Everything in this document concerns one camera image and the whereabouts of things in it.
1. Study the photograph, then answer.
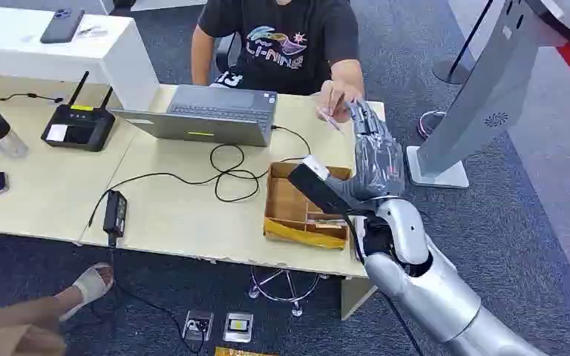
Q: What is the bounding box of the person's left hand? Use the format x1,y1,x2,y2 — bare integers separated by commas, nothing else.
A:
315,81,364,124

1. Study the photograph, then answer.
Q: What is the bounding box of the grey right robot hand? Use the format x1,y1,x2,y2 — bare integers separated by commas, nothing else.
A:
324,99,407,209

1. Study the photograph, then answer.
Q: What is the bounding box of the white printed card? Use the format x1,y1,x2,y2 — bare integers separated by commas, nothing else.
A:
319,110,344,133

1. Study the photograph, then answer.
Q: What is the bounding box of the chrome round stanchion base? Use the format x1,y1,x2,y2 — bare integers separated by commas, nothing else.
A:
417,110,446,140

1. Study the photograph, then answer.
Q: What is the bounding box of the person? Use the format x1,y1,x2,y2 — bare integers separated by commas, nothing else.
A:
191,0,366,124

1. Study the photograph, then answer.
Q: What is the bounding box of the wooden compartment box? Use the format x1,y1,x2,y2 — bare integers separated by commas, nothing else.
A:
263,162,354,251

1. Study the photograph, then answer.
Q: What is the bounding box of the black office chair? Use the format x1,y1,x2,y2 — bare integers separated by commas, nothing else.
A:
214,31,243,75

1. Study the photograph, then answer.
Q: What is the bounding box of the grey kiosk stand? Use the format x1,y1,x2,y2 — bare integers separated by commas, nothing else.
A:
406,0,570,190

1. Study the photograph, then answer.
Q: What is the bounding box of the grey laptop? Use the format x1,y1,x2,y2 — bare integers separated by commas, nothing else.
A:
110,84,278,148

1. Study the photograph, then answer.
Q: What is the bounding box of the pale desk leg panel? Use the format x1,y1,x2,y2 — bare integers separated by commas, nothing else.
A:
340,276,379,321

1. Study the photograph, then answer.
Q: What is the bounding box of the chrome star chair base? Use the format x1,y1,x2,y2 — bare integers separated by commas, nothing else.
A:
248,266,329,318

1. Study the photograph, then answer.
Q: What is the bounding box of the silver floor plate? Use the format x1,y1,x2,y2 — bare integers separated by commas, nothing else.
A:
222,312,255,344

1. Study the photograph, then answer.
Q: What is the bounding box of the yellow floor marker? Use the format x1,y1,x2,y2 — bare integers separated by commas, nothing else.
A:
214,346,279,356

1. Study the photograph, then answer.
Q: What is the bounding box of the silver floor socket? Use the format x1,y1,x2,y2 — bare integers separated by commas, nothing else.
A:
182,309,214,343

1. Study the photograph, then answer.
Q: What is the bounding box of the black power adapter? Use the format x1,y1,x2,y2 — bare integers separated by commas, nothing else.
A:
102,190,128,237

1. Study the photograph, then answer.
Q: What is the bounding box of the black controller with antennas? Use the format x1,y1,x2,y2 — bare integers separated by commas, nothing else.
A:
40,70,117,153

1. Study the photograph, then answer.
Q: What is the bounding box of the dark grey smartphone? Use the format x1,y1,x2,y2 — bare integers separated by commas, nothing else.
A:
39,8,85,45

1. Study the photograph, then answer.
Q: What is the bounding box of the white cabinet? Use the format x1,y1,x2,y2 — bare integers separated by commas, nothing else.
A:
0,4,160,113

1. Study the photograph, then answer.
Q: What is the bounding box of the white sandal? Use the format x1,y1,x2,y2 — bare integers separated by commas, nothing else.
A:
59,263,115,323

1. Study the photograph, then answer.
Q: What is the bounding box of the person's leg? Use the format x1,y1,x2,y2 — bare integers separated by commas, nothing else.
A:
0,265,115,336

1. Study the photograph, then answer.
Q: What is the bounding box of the black laptop power cable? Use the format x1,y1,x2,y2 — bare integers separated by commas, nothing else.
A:
87,125,312,228

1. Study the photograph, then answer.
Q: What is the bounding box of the black stanchion post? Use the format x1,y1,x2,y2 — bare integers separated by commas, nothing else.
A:
432,0,494,85

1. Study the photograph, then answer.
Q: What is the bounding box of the black mains cable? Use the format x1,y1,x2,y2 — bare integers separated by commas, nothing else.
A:
107,234,206,356

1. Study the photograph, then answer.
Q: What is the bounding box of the thin black cable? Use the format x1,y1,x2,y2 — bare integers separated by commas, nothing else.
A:
0,92,65,105

